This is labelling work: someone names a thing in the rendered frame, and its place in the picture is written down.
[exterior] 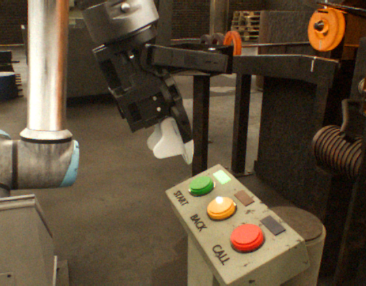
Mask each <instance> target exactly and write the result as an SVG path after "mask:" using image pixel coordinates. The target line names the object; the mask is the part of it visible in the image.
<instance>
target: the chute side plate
mask: <svg viewBox="0 0 366 286"><path fill-rule="evenodd" d="M312 61H314V62H313V68H312ZM336 67H337V64H333V63H326V62H323V61H316V60H311V59H305V58H301V57H233V73H237V68H239V69H242V70H243V72H242V74H250V75H258V76H272V77H280V78H291V79H297V80H305V81H307V82H311V83H314V84H317V83H318V77H319V76H320V77H323V78H328V79H330V81H329V88H331V89H332V88H333V84H334V79H335V72H336ZM311 68H312V71H311Z"/></svg>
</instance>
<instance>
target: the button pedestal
mask: <svg viewBox="0 0 366 286"><path fill-rule="evenodd" d="M219 171H222V172H223V173H224V174H225V175H227V176H228V177H229V178H230V180H228V181H227V182H225V183H223V184H222V183H221V182H220V181H219V180H218V179H217V178H216V177H215V176H214V174H215V173H217V172H219ZM201 176H206V177H209V178H212V180H213V183H214V185H213V187H212V188H211V189H210V190H209V191H208V192H206V193H203V194H200V195H195V194H192V193H191V191H190V188H189V185H190V184H191V182H192V180H193V179H194V178H198V177H201ZM241 190H244V191H245V192H246V194H247V195H248V196H250V197H251V198H252V199H253V200H254V202H253V203H251V204H249V205H247V206H245V205H244V204H243V203H242V202H241V201H239V200H238V199H237V198H236V197H235V196H234V194H236V193H238V192H239V191H241ZM165 194H166V196H167V199H168V200H169V203H170V204H171V207H172V209H173V211H174V213H175V214H176V216H177V218H178V219H179V221H180V222H181V224H182V226H183V227H184V228H185V230H186V231H187V233H188V286H279V285H280V284H282V283H283V282H285V281H287V280H288V279H290V278H292V277H294V276H295V275H298V274H300V273H301V272H303V271H304V270H306V269H307V268H309V266H310V261H309V258H308V255H307V250H306V246H305V239H304V238H302V237H301V236H300V235H299V234H298V233H297V232H295V231H294V230H293V229H292V228H291V227H290V226H288V224H287V223H286V222H285V221H283V220H281V218H280V217H278V216H277V215H276V214H275V213H274V212H273V211H271V210H270V209H269V207H268V206H266V205H265V204H264V203H263V202H262V201H261V200H259V199H258V198H257V197H256V196H255V195H253V194H252V193H251V192H250V191H249V190H247V188H246V187H245V186H244V185H243V184H241V183H240V181H238V179H236V178H235V177H233V176H232V175H231V174H230V173H228V172H227V171H226V170H225V169H224V168H223V167H222V166H221V165H220V164H218V165H215V166H214V167H212V168H210V169H208V170H206V171H204V172H202V173H200V174H198V175H196V176H194V177H192V178H189V179H188V180H185V181H184V182H181V183H180V184H178V185H176V186H174V187H172V188H170V189H168V190H166V191H165ZM220 197H227V198H230V199H232V200H233V202H234V204H235V210H234V211H233V213H232V214H230V215H229V216H227V217H225V218H223V219H214V218H212V217H211V216H210V215H209V213H208V211H207V207H208V205H209V204H210V203H211V202H212V201H214V200H215V199H217V198H220ZM268 215H270V216H271V217H272V218H274V219H275V220H276V221H277V222H278V223H279V224H281V225H282V226H283V227H284V228H285V229H286V231H284V232H282V233H281V234H278V235H277V236H274V235H273V234H272V233H271V232H270V231H269V230H268V229H267V227H266V226H265V225H264V224H263V223H261V222H260V220H262V219H264V218H265V217H268ZM245 224H255V225H257V226H259V227H260V228H261V230H262V233H263V241H262V243H260V245H258V246H257V247H256V248H254V249H250V250H247V251H243V250H240V249H237V248H236V247H234V246H233V243H232V242H231V234H232V232H233V230H234V229H236V228H237V227H239V226H240V225H245Z"/></svg>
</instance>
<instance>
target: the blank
mask: <svg viewBox="0 0 366 286"><path fill-rule="evenodd" d="M318 10H324V11H328V14H319V13H316V12H314V14H313V15H312V17H311V19H310V23H309V25H308V31H307V34H308V39H309V42H310V43H311V45H312V47H313V48H315V49H316V50H319V51H325V50H331V49H333V48H334V47H336V46H338V45H339V43H340V41H341V39H342V36H343V34H344V29H345V22H344V16H343V14H342V12H341V11H339V10H334V9H318ZM319 20H326V21H327V22H328V25H329V30H328V33H327V35H326V36H325V37H324V35H323V34H322V33H319V32H317V31H316V30H315V29H314V24H315V23H316V22H318V21H319Z"/></svg>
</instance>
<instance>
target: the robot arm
mask: <svg viewBox="0 0 366 286"><path fill-rule="evenodd" d="M76 2H77V5H78V7H79V9H80V10H81V13H82V16H83V18H84V22H85V23H86V26H87V28H88V30H89V32H90V35H91V37H92V39H93V41H94V42H95V43H98V44H100V43H103V45H102V46H100V47H98V48H96V49H94V50H92V51H93V53H94V56H95V58H96V59H97V63H98V65H99V67H100V70H101V72H102V74H103V77H104V78H105V80H106V82H107V85H108V86H109V88H108V89H109V90H110V93H111V94H112V97H113V100H114V103H115V104H116V107H117V108H118V111H119V113H120V115H121V118H122V120H123V119H126V120H127V122H128V124H129V127H130V128H131V131H132V133H133V132H135V131H137V130H139V129H141V128H143V127H144V128H145V129H146V128H148V127H151V126H153V125H155V131H154V133H153V134H152V135H151V136H150V137H149V138H148V140H147V145H148V148H149V149H150V150H153V151H154V155H155V156H156V157H157V158H159V159H162V158H166V157H170V156H174V155H179V154H182V156H183V157H184V159H185V161H186V162H187V164H191V163H192V161H193V133H192V129H191V126H190V121H189V119H188V115H187V113H186V110H185V108H184V105H183V99H182V95H181V93H180V90H179V88H178V86H177V84H176V81H175V79H174V78H173V76H172V75H171V74H170V73H171V70H170V69H169V68H168V67H175V68H182V69H192V70H199V71H200V72H203V73H206V74H218V72H222V73H225V72H226V69H227V62H228V58H229V56H228V55H225V54H221V51H219V50H214V49H213V48H210V49H208V50H206V49H202V50H186V49H181V48H171V47H166V46H158V45H151V44H146V45H144V42H147V41H148V40H150V39H152V38H153V37H155V36H156V35H157V32H156V29H155V27H154V24H153V23H154V22H156V21H157V20H158V19H159V15H158V13H157V10H156V7H155V5H154V1H153V0H76ZM68 26H69V0H28V65H27V128H25V129H23V130H22V132H21V133H20V140H11V138H10V136H9V135H8V133H5V132H4V131H2V130H0V198H5V197H10V190H15V189H24V190H29V189H58V188H62V187H70V186H72V184H73V183H74V182H75V179H76V176H77V173H78V163H79V149H78V143H77V142H76V141H75V140H71V133H70V131H69V130H68V129H67V128H66V107H67V53H68ZM131 50H132V51H131ZM130 51H131V53H132V54H133V56H131V57H130V56H129V53H130ZM116 99H117V100H118V102H117V101H116ZM118 104H119V105H120V107H121V109H120V107H119V105H118ZM121 110H122V111H121ZM164 117H165V118H164Z"/></svg>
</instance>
